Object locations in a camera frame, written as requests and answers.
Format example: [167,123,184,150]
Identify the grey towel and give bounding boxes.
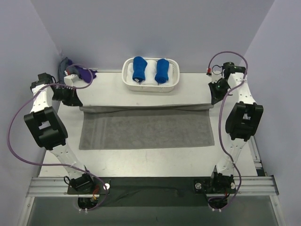
[79,105,214,150]

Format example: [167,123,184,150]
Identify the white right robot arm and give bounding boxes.
[208,62,263,193]

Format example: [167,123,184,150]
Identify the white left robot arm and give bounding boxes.
[24,73,95,194]

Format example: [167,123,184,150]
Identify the blue grey cloth pile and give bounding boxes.
[58,57,79,84]

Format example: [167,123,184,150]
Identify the purple cloth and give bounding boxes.
[75,66,98,83]

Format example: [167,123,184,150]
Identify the right blue rolled towel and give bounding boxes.
[155,59,169,84]

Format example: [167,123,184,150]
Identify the blue rolled towel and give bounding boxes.
[132,56,147,83]
[155,59,169,84]

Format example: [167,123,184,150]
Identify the white plastic basket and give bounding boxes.
[121,58,180,92]

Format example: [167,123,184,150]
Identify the left blue rolled towel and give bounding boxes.
[132,56,147,83]

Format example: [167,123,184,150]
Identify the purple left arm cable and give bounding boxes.
[6,64,111,210]

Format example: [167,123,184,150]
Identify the aluminium right side rail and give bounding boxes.
[248,137,267,177]

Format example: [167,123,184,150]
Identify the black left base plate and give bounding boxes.
[67,178,107,195]

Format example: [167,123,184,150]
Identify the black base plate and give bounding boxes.
[193,177,236,194]
[67,178,107,195]

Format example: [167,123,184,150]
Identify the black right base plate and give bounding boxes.
[193,177,236,194]

